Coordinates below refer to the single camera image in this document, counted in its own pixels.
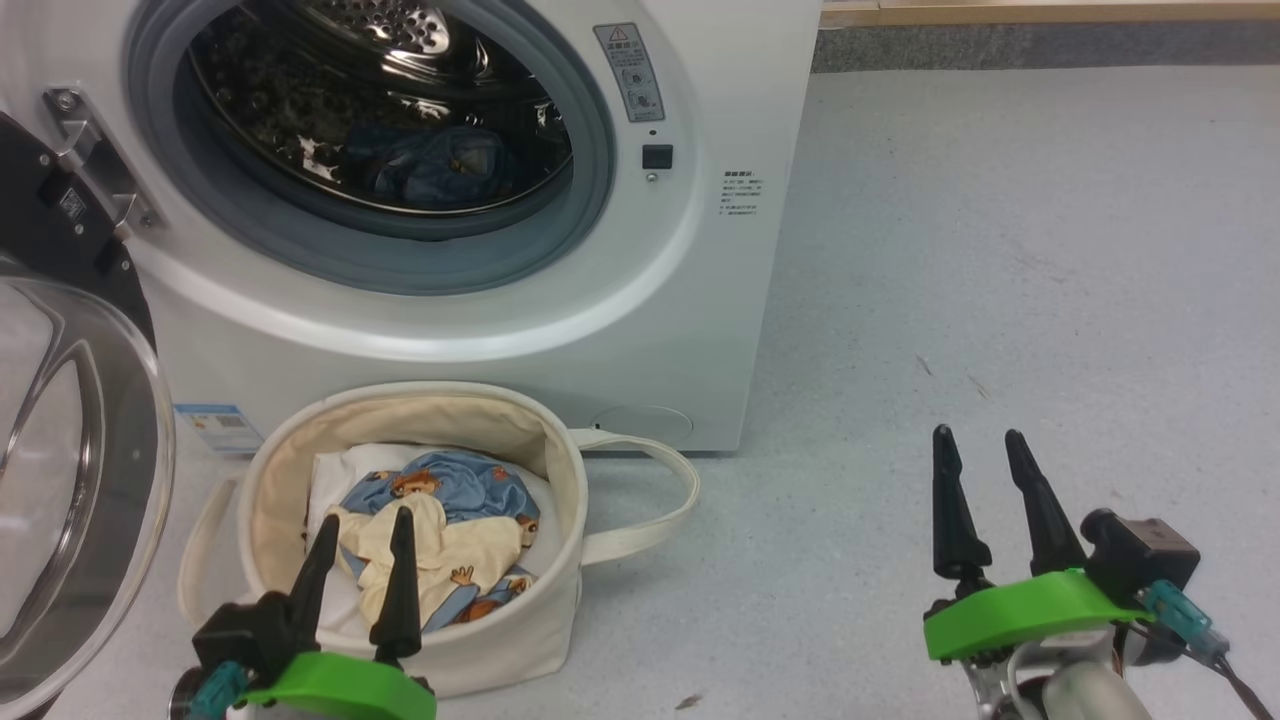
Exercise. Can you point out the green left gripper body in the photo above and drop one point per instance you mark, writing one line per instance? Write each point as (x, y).
(340, 690)

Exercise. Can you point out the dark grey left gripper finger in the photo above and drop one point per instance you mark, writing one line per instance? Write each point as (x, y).
(312, 590)
(400, 600)

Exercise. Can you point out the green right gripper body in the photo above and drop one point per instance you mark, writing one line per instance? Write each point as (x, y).
(1030, 610)

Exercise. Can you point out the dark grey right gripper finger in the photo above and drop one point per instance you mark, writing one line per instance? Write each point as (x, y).
(1050, 530)
(955, 530)

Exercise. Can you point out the blue cream bear-print garment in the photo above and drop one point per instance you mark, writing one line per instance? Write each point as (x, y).
(470, 540)

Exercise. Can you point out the round black glass washer door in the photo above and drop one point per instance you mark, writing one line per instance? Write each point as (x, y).
(90, 480)

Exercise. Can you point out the blue orange-print garment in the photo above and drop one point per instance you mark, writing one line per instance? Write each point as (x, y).
(440, 165)

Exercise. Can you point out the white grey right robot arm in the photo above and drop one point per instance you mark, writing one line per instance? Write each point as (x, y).
(1085, 700)

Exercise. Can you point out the cream canvas laundry basket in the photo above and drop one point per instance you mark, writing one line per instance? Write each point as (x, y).
(520, 640)

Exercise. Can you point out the white front-load washing machine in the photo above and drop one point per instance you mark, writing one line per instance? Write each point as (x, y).
(690, 300)

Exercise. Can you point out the white pillow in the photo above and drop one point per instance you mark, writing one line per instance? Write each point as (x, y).
(350, 465)

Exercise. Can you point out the blue energy label sticker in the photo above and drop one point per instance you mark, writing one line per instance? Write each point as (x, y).
(218, 428)

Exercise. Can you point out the small text label sticker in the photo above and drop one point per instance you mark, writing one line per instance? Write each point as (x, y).
(742, 192)

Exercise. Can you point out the grey warning label sticker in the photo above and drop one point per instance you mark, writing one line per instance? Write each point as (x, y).
(630, 72)

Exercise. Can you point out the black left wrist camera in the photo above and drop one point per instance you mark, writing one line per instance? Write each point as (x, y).
(240, 632)

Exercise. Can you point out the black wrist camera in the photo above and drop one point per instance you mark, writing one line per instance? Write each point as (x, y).
(1145, 555)
(240, 632)

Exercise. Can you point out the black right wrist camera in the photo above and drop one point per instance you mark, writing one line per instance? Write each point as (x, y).
(1145, 555)

